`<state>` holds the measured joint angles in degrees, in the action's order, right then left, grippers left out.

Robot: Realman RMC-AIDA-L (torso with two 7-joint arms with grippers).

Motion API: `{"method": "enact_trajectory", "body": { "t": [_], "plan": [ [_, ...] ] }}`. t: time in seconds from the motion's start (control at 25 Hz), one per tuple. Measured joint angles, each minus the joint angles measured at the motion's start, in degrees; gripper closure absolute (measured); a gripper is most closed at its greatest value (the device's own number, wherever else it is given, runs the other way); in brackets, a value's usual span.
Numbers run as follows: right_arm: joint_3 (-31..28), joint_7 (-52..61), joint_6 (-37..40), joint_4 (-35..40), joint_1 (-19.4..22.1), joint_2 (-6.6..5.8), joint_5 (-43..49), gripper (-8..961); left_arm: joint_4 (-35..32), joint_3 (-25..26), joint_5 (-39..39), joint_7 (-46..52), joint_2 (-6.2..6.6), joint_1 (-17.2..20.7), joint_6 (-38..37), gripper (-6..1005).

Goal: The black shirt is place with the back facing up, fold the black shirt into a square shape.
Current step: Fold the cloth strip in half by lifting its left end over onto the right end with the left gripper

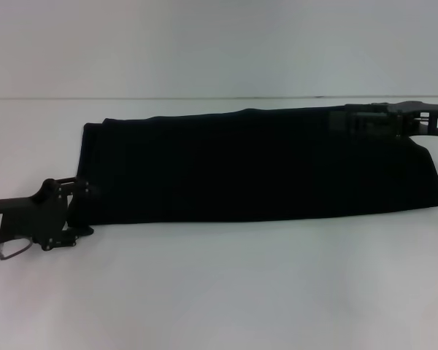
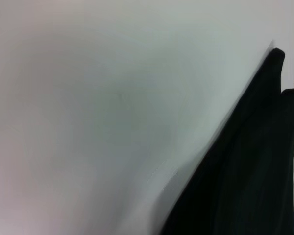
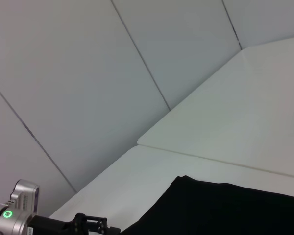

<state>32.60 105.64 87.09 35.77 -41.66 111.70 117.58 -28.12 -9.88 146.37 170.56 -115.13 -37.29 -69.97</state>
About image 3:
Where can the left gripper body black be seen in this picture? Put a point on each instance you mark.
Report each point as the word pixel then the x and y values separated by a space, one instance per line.
pixel 56 225

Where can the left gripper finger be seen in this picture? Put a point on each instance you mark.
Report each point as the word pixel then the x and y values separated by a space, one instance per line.
pixel 96 221
pixel 110 231

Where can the black shirt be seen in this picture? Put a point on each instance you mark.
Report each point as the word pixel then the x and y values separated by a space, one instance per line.
pixel 223 208

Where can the left robot arm silver white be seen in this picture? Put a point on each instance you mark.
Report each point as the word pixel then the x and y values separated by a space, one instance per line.
pixel 7 218

